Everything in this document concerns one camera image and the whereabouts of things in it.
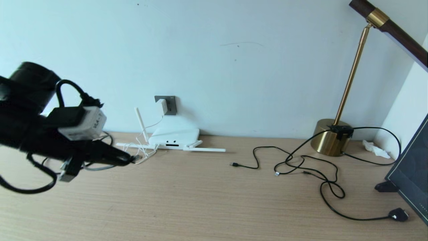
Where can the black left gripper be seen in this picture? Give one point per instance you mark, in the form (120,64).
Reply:
(50,144)

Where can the white power adapter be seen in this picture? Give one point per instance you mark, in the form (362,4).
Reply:
(161,106)

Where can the white wifi router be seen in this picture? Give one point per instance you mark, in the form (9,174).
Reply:
(174,135)

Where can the brass desk lamp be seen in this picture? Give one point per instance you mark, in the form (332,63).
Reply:
(326,138)

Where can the small black inline box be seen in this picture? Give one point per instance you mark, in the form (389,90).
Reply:
(341,131)

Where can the crumpled white tissue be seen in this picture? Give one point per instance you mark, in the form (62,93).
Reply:
(376,149)

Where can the dark monitor with stand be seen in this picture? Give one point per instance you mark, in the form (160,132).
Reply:
(413,174)

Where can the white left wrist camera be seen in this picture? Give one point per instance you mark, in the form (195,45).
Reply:
(83,125)

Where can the grey wall socket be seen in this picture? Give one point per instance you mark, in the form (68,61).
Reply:
(172,106)

